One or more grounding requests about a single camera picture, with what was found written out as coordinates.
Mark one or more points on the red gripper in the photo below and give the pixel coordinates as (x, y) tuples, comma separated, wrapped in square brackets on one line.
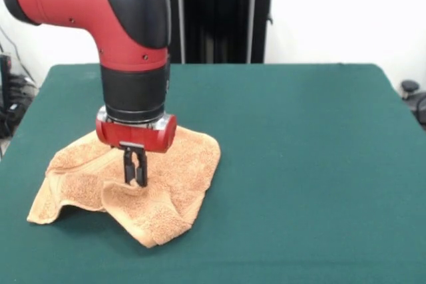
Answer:
[(143, 136)]

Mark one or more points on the orange terry towel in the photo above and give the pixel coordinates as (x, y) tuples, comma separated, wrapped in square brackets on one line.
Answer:
[(173, 181)]

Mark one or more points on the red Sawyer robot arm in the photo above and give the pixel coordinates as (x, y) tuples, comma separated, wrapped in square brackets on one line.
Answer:
[(100, 8)]

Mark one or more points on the black equipment pile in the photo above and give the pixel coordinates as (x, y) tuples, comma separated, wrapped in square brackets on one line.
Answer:
[(15, 111)]

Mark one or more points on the black upright device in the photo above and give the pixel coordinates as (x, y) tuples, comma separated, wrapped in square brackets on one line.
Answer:
[(6, 78)]

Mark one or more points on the dark green table cloth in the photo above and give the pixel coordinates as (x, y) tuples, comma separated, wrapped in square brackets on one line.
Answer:
[(299, 197)]

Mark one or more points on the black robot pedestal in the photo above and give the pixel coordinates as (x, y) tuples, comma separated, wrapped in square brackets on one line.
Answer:
[(216, 14)]

